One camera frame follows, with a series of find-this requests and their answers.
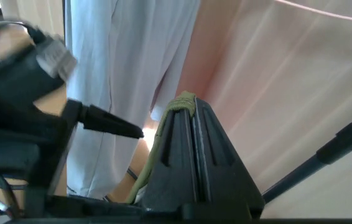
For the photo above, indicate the black clothes rack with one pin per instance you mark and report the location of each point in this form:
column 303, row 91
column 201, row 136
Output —
column 334, row 149

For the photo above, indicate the pale grey shorts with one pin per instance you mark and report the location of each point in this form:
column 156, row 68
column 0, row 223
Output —
column 126, row 62

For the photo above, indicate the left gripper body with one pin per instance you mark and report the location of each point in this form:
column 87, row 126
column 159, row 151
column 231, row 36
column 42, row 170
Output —
column 51, row 149

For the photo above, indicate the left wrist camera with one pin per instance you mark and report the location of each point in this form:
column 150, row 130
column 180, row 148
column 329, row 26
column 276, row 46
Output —
column 17, row 77

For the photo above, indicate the pink clothes hanger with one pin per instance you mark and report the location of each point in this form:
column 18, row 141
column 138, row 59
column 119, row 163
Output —
column 319, row 12

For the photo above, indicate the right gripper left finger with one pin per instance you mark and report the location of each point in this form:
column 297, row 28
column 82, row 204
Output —
column 169, row 186

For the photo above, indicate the beige curtain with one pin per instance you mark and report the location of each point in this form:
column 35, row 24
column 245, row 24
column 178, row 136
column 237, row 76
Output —
column 288, row 93

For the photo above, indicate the green garment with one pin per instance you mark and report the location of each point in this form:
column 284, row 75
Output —
column 179, row 101

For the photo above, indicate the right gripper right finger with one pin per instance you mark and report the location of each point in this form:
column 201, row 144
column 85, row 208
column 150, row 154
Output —
column 229, row 186

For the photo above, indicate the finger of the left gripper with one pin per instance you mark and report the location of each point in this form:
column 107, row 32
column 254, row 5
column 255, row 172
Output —
column 101, row 207
column 110, row 124

